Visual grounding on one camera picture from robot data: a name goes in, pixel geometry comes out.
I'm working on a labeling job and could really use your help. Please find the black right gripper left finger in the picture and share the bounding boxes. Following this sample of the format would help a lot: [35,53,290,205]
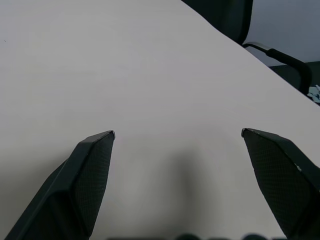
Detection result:
[3,130,116,240]

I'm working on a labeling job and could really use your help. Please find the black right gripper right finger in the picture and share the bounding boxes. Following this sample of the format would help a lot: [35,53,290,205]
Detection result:
[241,127,320,240]

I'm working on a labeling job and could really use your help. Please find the pale crumpled scraps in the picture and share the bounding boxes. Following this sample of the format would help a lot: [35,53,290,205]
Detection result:
[307,84,320,103]

